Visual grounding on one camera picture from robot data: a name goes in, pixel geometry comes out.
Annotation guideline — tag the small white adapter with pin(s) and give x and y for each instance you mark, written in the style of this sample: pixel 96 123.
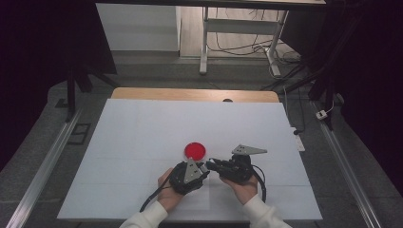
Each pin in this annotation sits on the small white adapter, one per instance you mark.
pixel 321 114

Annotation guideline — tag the wooden table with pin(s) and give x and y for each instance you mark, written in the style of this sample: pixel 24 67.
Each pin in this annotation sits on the wooden table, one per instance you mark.
pixel 177 94

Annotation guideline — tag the white metal desk frame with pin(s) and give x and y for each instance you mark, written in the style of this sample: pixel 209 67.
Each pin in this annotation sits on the white metal desk frame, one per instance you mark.
pixel 240 26

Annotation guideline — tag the round red ink pad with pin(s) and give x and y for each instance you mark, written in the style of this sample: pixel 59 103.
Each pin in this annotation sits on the round red ink pad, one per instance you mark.
pixel 195 150

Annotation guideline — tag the aluminium floor rail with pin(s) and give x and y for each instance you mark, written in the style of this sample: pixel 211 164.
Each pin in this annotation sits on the aluminium floor rail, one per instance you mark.
pixel 345 164
pixel 47 164

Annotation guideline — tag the black metal stand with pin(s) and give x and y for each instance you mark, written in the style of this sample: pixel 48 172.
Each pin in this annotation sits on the black metal stand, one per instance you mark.
pixel 321 88
pixel 71 91

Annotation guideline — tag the dark curtain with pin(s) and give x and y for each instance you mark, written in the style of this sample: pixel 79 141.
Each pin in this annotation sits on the dark curtain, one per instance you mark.
pixel 38 47
pixel 367 79

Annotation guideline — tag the person's right hand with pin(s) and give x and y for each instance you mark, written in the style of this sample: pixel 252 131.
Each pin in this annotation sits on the person's right hand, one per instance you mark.
pixel 244 191

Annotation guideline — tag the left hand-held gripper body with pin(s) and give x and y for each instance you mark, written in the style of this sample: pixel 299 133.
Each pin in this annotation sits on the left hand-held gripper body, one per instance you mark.
pixel 191 172

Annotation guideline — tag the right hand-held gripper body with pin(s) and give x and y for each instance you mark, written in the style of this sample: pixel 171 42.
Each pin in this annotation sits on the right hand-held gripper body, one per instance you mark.
pixel 237 169

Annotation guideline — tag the white paper sheet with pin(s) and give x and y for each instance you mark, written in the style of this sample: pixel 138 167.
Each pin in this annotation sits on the white paper sheet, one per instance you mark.
pixel 202 198

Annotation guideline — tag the white panel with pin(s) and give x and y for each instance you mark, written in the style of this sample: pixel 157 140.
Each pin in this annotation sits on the white panel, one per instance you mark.
pixel 136 27

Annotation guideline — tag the large white table board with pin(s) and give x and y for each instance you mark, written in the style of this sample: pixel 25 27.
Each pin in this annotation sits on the large white table board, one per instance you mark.
pixel 158 123

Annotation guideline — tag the person's left hand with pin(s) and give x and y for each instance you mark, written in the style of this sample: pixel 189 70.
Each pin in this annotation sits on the person's left hand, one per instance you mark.
pixel 168 198

